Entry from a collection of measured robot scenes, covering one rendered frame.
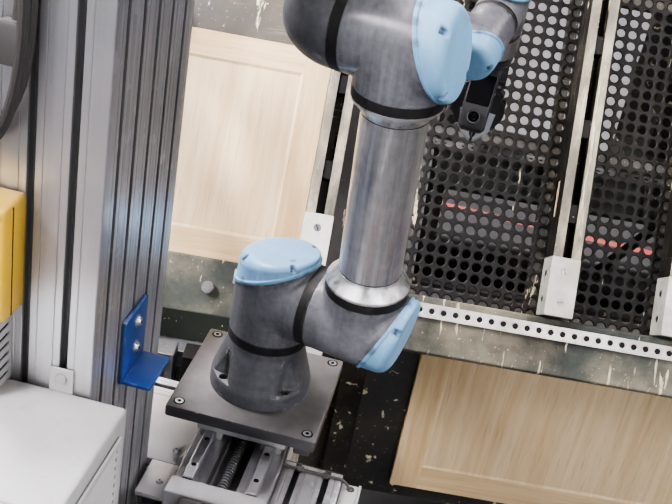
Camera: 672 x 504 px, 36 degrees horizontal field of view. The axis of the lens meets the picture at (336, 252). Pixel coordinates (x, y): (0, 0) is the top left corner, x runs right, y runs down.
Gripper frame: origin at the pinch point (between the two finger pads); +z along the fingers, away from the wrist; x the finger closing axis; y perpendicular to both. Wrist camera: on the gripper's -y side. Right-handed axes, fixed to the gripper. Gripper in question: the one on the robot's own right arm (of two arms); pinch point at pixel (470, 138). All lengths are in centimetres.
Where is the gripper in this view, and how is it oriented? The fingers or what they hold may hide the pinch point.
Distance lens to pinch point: 186.3
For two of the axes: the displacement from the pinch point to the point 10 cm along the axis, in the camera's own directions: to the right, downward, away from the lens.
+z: -0.6, 5.8, 8.2
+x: -9.7, -2.4, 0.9
